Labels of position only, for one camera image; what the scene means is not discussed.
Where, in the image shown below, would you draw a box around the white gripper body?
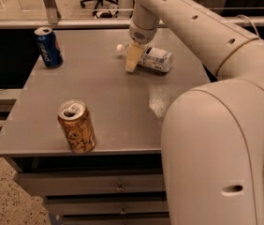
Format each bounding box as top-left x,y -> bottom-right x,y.
129,1 -> 160,44

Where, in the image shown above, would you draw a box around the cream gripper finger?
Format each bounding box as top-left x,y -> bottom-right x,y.
125,42 -> 143,73

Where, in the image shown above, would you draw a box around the clear plastic water bottle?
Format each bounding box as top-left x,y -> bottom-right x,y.
116,44 -> 173,73

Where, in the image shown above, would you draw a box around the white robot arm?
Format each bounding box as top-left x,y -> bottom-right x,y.
130,0 -> 264,225

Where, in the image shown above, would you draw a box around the blue Pepsi soda can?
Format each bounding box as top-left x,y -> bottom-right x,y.
35,27 -> 63,68

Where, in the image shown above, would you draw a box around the gold orange soda can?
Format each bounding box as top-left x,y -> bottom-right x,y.
57,99 -> 95,153

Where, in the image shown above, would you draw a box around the grey drawer cabinet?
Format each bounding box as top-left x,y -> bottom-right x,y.
0,27 -> 212,225

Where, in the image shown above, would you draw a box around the top grey drawer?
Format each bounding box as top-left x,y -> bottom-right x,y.
14,170 -> 165,196

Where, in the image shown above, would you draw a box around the grey drawer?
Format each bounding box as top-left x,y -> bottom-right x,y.
44,193 -> 169,216
61,213 -> 170,225
14,170 -> 165,196

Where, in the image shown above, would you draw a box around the bottom grey drawer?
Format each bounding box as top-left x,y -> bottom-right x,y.
61,213 -> 170,225

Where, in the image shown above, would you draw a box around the middle grey drawer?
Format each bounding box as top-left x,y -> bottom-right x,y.
44,193 -> 169,216

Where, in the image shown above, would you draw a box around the metal railing frame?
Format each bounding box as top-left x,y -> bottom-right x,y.
0,0 -> 264,30

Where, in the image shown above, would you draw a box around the white cable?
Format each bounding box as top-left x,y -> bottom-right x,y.
235,14 -> 261,38

